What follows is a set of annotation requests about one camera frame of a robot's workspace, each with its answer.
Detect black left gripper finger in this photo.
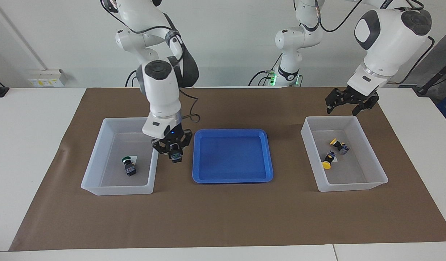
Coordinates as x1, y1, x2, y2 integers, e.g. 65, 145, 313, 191
351, 92, 380, 116
325, 88, 350, 115

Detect white wall cable duct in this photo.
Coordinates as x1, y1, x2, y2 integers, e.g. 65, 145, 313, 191
0, 0, 48, 71

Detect blue plastic tray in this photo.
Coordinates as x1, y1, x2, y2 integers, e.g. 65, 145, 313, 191
192, 129, 274, 184

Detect black base cable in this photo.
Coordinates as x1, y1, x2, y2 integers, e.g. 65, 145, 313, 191
248, 53, 283, 87
124, 69, 138, 87

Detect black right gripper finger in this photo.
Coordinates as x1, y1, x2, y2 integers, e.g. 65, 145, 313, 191
174, 130, 193, 151
152, 137, 172, 157

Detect brown paper table mat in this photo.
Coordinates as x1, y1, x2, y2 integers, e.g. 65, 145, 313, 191
9, 87, 446, 252

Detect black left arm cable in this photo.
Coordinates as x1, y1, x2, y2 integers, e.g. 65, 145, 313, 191
315, 0, 435, 86

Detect dark grey panel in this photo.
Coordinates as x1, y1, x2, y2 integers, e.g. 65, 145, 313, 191
404, 25, 446, 87

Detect yellow mushroom push button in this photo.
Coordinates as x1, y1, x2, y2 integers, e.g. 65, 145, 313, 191
322, 152, 336, 170
330, 139, 350, 156

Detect translucent white plastic box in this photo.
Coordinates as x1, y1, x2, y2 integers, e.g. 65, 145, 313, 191
301, 116, 389, 192
80, 117, 162, 196

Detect black pole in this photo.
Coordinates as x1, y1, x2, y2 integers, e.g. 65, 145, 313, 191
416, 60, 446, 95

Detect white wall power strip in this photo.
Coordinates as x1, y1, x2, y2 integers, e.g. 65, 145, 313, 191
28, 69, 68, 87

